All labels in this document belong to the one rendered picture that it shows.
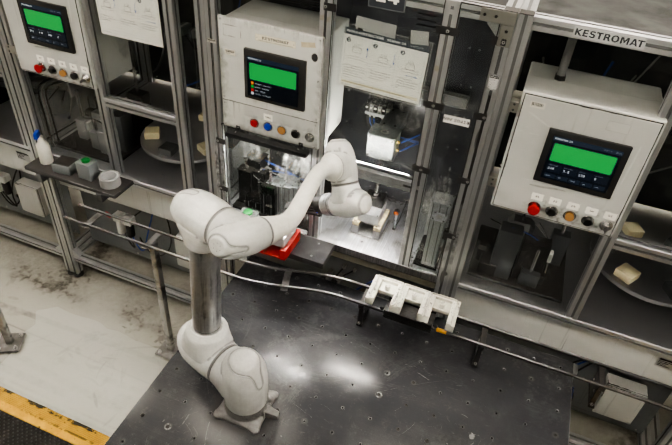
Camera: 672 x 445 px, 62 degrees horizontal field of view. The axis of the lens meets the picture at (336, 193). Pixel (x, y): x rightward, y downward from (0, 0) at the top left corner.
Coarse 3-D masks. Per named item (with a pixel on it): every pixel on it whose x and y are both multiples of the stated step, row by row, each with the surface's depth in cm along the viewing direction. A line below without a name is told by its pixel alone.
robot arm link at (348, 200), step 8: (344, 184) 203; (352, 184) 204; (336, 192) 205; (344, 192) 203; (352, 192) 203; (360, 192) 202; (336, 200) 205; (344, 200) 203; (352, 200) 201; (360, 200) 201; (368, 200) 203; (336, 208) 206; (344, 208) 204; (352, 208) 202; (360, 208) 201; (368, 208) 203; (344, 216) 207; (352, 216) 205
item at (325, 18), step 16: (320, 0) 187; (448, 0) 172; (320, 16) 190; (448, 16) 175; (320, 32) 194; (448, 48) 180; (432, 80) 188; (432, 96) 191; (320, 128) 216; (432, 128) 198; (320, 144) 220; (320, 160) 224; (416, 176) 211; (320, 192) 234; (416, 192) 217; (416, 208) 219; (320, 224) 247; (400, 256) 236
